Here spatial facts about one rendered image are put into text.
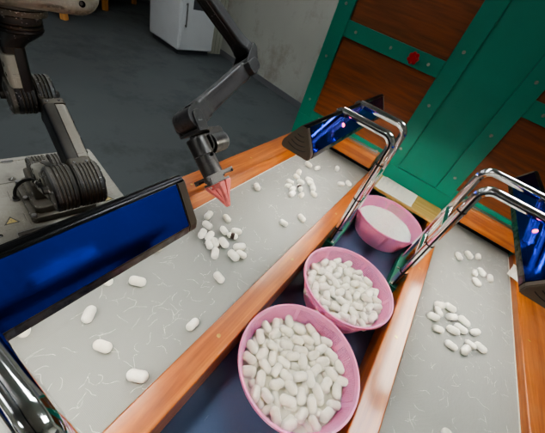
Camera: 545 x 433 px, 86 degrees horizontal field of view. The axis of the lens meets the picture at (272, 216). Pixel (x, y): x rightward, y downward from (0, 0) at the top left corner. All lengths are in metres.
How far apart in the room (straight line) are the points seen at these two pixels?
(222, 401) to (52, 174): 0.69
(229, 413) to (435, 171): 1.19
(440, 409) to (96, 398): 0.70
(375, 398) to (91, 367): 0.55
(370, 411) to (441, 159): 1.04
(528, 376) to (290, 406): 0.66
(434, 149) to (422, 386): 0.93
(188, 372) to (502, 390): 0.78
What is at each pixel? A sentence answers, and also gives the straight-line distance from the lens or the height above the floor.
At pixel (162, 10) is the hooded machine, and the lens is 5.13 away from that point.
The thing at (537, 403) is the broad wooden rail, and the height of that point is 0.76.
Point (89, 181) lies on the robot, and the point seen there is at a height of 0.77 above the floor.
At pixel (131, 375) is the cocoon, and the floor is 0.76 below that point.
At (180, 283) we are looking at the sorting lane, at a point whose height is 0.74.
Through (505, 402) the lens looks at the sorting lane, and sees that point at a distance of 1.02.
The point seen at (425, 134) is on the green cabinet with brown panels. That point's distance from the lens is 1.42.
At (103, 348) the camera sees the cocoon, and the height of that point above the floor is 0.76.
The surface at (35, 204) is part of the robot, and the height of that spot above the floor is 0.52.
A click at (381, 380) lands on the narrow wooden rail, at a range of 0.77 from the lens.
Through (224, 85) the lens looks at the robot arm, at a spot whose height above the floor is 1.04.
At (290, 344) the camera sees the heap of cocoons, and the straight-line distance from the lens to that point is 0.72.
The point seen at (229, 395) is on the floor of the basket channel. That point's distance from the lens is 0.72.
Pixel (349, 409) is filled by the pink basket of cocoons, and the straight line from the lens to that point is 0.71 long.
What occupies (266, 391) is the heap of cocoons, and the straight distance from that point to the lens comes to 0.66.
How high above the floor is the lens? 1.35
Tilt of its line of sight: 39 degrees down
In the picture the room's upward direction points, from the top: 22 degrees clockwise
